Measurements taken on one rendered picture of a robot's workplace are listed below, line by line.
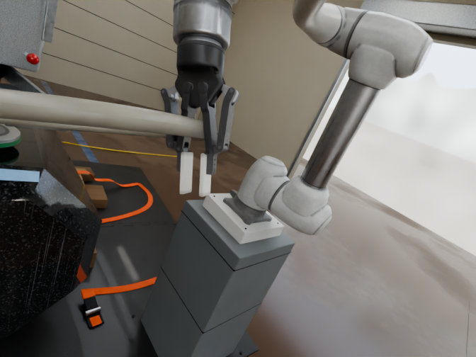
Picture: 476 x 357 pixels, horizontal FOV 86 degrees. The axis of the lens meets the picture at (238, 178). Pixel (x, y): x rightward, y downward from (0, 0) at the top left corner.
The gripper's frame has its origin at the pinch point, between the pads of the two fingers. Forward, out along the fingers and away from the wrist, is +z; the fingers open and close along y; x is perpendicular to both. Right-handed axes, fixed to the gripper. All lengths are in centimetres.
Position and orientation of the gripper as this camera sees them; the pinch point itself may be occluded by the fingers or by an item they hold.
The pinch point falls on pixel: (195, 174)
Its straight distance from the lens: 43.7
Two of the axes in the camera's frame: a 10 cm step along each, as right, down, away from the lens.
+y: -9.5, -0.9, 3.0
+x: -3.1, 0.9, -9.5
